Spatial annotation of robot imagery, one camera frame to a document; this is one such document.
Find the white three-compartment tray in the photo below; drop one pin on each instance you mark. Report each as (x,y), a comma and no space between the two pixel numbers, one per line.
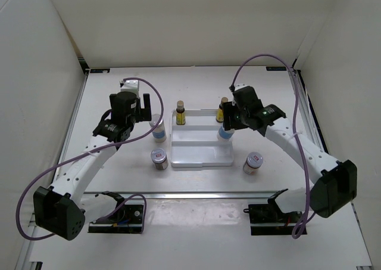
(195,144)

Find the left dark table label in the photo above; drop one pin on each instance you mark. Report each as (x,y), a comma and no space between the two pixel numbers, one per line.
(99,71)

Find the dark table label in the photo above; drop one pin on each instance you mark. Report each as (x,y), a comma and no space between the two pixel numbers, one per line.
(276,68)
(99,71)

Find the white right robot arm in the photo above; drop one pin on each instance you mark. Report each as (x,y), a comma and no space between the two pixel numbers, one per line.
(331,183)

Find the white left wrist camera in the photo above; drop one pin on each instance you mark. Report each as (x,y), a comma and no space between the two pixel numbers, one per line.
(130,85)

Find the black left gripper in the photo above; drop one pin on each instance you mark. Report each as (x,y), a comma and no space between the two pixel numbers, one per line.
(143,114)

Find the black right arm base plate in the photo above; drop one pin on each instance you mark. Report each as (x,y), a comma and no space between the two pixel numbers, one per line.
(265,221)

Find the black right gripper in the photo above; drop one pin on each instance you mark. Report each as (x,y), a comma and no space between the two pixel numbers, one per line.
(228,111)

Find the left aluminium frame rail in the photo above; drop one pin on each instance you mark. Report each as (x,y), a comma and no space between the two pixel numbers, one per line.
(85,69)

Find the left dark white-lid jar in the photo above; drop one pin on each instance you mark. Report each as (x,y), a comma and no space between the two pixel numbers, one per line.
(159,158)

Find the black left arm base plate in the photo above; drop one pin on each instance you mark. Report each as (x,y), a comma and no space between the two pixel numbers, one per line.
(130,219)

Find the silver-lid spice jar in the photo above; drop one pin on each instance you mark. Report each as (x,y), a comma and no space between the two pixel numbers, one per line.
(224,135)
(159,132)

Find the right pale white-lid jar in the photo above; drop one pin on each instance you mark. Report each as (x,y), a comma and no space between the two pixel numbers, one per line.
(253,162)

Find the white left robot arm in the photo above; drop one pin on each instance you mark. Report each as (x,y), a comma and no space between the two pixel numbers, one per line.
(60,208)

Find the yellow sauce bottle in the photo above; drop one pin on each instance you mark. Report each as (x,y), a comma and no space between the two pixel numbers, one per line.
(219,114)
(180,113)

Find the right dark table label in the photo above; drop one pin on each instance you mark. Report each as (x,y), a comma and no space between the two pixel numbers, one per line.
(276,68)

